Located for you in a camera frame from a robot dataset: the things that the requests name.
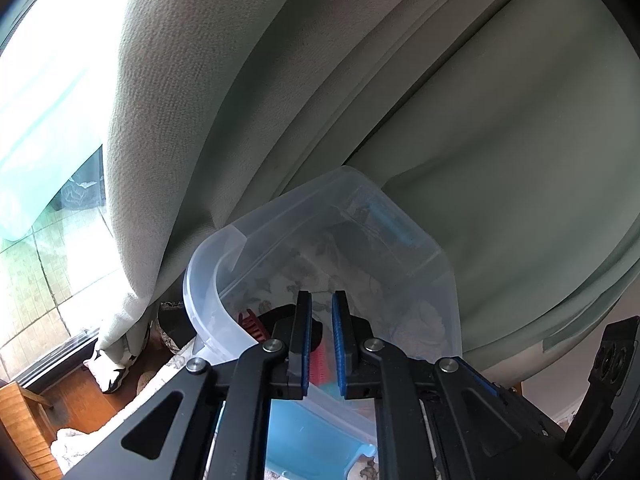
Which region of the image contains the beige curtain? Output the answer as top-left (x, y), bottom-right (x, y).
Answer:
top-left (102, 0), bottom-right (556, 361)

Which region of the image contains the floral bedsheet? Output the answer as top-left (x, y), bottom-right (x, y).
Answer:
top-left (127, 337), bottom-right (378, 480)

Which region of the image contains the white sneaker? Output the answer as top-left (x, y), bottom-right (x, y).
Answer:
top-left (84, 327), bottom-right (153, 395)

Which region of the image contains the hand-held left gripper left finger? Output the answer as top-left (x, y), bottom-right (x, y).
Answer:
top-left (62, 290), bottom-right (313, 480)

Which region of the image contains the clear plastic container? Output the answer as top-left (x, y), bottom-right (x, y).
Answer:
top-left (182, 165), bottom-right (463, 480)

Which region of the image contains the wooden furniture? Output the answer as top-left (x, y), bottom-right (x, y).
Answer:
top-left (0, 380), bottom-right (63, 480)

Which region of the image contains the glass balcony door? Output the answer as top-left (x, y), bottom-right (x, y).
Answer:
top-left (0, 0), bottom-right (131, 391)

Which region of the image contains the green curtain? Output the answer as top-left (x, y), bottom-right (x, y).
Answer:
top-left (345, 0), bottom-right (640, 361)

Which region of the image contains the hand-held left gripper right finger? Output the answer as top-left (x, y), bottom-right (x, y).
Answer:
top-left (331, 290), bottom-right (566, 480)

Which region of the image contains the white towel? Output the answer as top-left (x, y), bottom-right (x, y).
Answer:
top-left (52, 407), bottom-right (126, 476)

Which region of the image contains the pink comb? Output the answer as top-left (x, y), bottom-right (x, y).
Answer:
top-left (309, 342), bottom-right (335, 387)

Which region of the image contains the red hair clip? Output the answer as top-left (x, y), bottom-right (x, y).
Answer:
top-left (236, 310), bottom-right (266, 343)

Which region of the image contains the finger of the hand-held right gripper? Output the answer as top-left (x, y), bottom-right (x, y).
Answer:
top-left (462, 360), bottom-right (568, 456)

